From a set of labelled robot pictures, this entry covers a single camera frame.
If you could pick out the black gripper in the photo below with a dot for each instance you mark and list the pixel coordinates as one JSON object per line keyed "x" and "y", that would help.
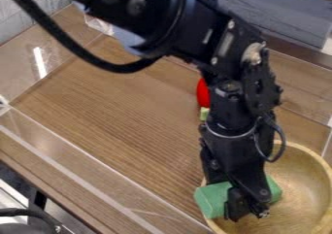
{"x": 236, "y": 146}

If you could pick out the green rectangular block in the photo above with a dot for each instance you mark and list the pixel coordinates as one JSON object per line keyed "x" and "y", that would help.
{"x": 212, "y": 196}

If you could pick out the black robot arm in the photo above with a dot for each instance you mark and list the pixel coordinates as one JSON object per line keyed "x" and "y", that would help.
{"x": 196, "y": 31}

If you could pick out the light wooden bowl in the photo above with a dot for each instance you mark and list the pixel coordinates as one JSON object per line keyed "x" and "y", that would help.
{"x": 302, "y": 212}

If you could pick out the red plush strawberry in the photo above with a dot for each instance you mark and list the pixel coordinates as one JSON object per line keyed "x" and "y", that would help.
{"x": 202, "y": 99}

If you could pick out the black table leg bracket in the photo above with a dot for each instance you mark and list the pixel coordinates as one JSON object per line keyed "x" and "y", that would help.
{"x": 44, "y": 223}

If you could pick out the clear acrylic tray wall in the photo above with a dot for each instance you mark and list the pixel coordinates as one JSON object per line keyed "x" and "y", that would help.
{"x": 110, "y": 203}

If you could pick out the clear acrylic corner bracket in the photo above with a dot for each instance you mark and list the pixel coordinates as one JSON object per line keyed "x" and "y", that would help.
{"x": 98, "y": 25}

